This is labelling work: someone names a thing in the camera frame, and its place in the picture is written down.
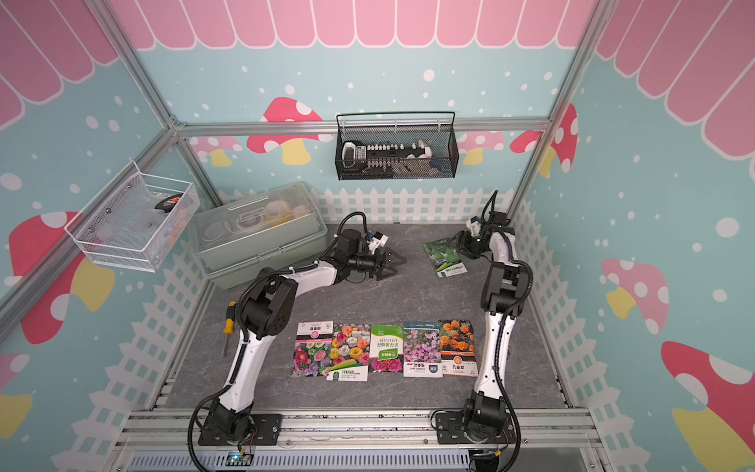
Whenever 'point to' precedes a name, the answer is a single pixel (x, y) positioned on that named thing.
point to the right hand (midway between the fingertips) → (452, 245)
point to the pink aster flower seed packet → (313, 348)
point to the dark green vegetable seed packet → (444, 257)
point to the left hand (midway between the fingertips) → (401, 269)
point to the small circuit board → (238, 458)
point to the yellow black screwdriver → (229, 324)
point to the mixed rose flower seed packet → (350, 352)
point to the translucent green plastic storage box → (277, 228)
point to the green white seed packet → (386, 348)
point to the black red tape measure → (169, 204)
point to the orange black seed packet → (457, 345)
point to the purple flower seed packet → (422, 349)
